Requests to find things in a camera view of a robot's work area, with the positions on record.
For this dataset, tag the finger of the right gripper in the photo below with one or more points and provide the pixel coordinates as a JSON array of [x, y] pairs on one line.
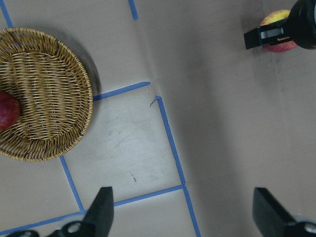
[[271, 34]]

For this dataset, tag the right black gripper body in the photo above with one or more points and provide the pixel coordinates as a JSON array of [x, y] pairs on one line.
[[302, 24]]

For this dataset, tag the woven wicker basket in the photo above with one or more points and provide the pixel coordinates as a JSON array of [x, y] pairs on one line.
[[54, 92]]

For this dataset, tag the dark red apple in basket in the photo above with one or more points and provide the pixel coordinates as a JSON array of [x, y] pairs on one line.
[[9, 110]]

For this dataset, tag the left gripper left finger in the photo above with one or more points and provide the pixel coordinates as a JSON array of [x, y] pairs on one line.
[[95, 222]]

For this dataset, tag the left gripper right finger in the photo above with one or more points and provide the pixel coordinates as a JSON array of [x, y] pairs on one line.
[[273, 220]]

